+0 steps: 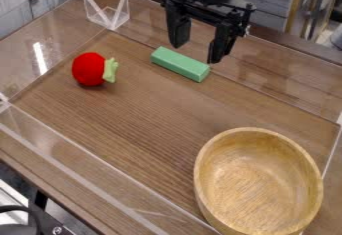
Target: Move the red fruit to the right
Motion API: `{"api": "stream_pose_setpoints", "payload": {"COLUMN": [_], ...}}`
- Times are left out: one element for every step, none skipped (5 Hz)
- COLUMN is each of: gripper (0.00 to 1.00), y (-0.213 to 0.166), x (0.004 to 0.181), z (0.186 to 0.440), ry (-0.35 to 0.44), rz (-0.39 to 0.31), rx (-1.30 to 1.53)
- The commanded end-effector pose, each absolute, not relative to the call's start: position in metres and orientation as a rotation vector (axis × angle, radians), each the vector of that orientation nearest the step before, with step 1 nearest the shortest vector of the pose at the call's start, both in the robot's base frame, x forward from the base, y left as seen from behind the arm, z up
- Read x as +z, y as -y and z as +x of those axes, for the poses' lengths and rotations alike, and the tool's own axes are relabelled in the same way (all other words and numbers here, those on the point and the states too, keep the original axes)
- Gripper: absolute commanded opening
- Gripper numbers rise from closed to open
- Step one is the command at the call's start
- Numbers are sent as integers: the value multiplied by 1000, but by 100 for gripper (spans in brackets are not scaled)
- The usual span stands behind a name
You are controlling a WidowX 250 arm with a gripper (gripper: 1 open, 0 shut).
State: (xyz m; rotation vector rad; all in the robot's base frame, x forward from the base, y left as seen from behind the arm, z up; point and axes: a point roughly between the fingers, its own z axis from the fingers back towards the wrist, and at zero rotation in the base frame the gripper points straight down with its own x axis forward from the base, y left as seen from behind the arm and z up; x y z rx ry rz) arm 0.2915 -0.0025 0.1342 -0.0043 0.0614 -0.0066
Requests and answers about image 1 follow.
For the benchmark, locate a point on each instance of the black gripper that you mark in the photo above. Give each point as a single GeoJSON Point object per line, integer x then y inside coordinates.
{"type": "Point", "coordinates": [228, 15]}

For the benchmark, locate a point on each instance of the red plush fruit green leaf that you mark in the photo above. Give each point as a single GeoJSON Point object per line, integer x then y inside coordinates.
{"type": "Point", "coordinates": [94, 70]}

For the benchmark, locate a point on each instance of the green rectangular block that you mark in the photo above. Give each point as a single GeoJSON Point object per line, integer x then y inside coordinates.
{"type": "Point", "coordinates": [181, 64]}

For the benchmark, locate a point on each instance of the wooden chair in background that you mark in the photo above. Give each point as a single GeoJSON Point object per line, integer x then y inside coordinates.
{"type": "Point", "coordinates": [309, 18]}

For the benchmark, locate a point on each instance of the wooden bowl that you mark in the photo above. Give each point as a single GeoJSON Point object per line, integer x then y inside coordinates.
{"type": "Point", "coordinates": [257, 182]}

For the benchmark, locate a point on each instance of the clear acrylic corner bracket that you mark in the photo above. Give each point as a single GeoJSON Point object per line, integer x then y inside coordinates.
{"type": "Point", "coordinates": [109, 17]}

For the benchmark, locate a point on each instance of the clear acrylic tray wall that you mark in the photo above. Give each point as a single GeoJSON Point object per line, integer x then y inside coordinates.
{"type": "Point", "coordinates": [110, 149]}

